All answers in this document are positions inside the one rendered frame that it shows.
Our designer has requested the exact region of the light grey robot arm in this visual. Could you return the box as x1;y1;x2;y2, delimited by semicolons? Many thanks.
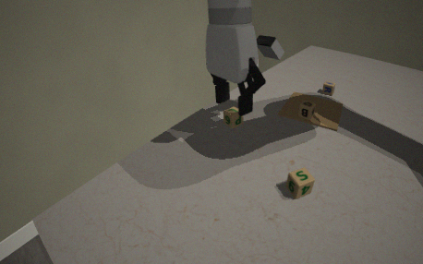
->
208;0;284;60

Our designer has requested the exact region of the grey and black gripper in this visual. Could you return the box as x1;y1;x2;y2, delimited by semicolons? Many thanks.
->
206;22;266;116

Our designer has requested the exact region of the tan flat mat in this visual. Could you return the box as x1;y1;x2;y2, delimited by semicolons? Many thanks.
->
278;92;343;131

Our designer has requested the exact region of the tan block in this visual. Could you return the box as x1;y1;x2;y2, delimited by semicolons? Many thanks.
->
298;101;316;120
322;81;335;96
224;107;243;128
286;167;315;199

